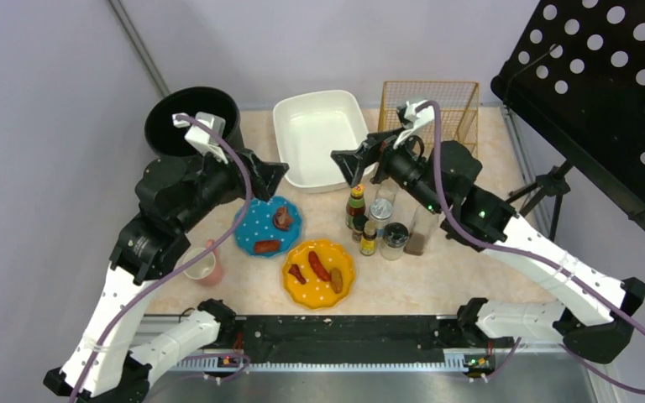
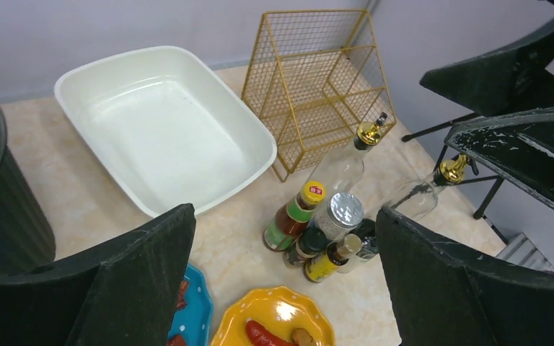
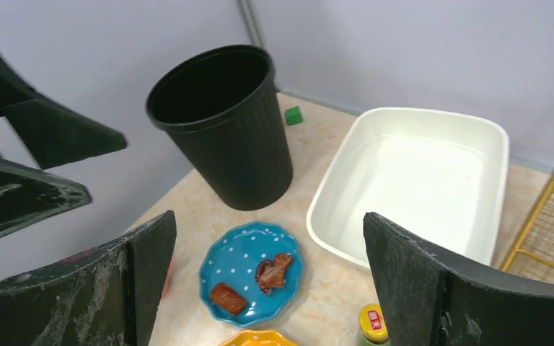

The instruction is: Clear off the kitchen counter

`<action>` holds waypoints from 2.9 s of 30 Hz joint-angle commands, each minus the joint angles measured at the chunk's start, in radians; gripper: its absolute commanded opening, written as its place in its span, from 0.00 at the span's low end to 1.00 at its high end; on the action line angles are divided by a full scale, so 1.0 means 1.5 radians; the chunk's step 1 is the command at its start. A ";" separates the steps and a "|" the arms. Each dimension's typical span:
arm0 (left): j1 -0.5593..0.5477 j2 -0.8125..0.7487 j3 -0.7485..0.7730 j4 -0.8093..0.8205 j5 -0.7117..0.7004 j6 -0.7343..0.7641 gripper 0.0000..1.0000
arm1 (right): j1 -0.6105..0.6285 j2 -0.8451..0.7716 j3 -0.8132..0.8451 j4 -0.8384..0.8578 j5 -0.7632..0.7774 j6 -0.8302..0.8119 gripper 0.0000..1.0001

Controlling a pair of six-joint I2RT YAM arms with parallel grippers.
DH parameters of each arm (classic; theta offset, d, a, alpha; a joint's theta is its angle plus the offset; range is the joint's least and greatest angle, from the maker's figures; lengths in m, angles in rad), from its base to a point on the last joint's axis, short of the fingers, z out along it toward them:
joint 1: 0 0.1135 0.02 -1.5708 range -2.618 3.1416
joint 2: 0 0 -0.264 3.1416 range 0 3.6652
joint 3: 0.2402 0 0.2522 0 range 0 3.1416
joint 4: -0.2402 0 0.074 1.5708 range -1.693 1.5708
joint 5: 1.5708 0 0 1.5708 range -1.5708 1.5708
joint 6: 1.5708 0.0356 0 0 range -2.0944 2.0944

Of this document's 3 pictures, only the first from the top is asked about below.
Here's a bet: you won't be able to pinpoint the silver lid glass jar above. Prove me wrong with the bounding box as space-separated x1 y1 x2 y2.
368 198 394 238

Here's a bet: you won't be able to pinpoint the glass bottle brown contents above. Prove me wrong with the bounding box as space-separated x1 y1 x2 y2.
404 206 439 256

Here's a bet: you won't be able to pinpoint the small yellow label bottle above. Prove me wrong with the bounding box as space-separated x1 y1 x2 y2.
359 221 377 256

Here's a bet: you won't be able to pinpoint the glass oil bottle gold spout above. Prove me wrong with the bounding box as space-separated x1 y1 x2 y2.
375 178 400 205

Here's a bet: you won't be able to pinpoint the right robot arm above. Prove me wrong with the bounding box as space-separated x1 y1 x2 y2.
331 130 645 364

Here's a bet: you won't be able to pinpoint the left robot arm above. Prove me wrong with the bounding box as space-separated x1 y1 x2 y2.
44 149 289 402

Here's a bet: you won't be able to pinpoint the brown meat piece on blue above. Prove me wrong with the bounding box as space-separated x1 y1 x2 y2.
273 206 295 232

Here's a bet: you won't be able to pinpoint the blue polka dot plate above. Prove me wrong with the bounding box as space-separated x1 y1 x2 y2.
233 196 303 258

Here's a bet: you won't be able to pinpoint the white rectangular basin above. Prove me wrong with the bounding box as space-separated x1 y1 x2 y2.
272 90 369 193

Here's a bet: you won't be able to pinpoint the small black cap spice jar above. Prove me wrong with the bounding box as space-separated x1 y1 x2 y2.
351 214 368 243

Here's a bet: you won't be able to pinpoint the red meat piece on blue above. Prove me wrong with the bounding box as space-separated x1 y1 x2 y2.
253 239 281 255

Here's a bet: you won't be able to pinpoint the black lid glass jar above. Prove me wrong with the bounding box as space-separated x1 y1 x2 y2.
380 222 410 261

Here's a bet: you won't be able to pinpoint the black round bin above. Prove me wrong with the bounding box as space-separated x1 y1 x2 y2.
144 86 244 162

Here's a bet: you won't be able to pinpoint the pink mug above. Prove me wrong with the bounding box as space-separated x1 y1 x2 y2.
182 239 223 286

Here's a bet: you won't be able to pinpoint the small red piece on yellow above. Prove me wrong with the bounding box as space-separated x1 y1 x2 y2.
288 264 307 285

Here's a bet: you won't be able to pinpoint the red sausage on yellow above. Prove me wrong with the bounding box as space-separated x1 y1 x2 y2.
307 250 330 282

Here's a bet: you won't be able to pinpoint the brown piece on yellow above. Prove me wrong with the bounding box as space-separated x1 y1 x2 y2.
330 268 343 294

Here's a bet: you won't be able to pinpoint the yellow polka dot plate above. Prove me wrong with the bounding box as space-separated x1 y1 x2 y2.
281 239 356 310

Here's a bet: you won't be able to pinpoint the black tripod stand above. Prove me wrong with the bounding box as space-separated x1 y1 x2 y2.
506 160 574 241

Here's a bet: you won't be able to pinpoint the black perforated panel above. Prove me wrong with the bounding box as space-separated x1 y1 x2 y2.
490 1 645 232

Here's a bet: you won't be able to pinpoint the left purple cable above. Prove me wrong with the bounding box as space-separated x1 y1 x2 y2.
66 113 254 403

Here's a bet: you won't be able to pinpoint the purple cable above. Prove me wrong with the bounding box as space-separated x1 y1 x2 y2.
66 113 254 403
416 100 645 397

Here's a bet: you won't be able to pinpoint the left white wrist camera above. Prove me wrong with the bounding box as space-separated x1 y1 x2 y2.
171 112 228 165

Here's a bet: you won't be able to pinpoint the gold wire rack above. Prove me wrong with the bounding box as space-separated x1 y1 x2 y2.
377 80 480 157

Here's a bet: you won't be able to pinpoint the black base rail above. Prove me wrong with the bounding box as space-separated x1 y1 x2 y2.
173 315 517 377

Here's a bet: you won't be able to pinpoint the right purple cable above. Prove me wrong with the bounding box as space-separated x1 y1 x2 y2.
416 100 645 397

